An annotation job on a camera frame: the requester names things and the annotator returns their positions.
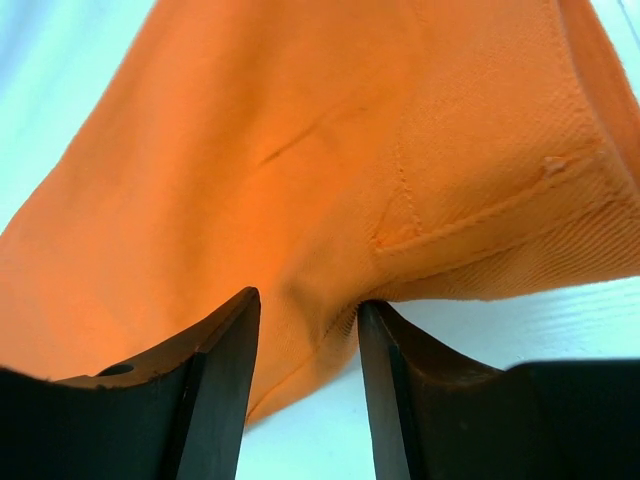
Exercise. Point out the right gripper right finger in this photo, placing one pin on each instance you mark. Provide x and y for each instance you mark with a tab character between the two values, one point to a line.
435	413

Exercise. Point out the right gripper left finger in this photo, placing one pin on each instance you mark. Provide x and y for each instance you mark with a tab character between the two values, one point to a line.
175	411

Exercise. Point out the orange trousers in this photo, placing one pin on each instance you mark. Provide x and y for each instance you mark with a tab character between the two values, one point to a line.
326	153

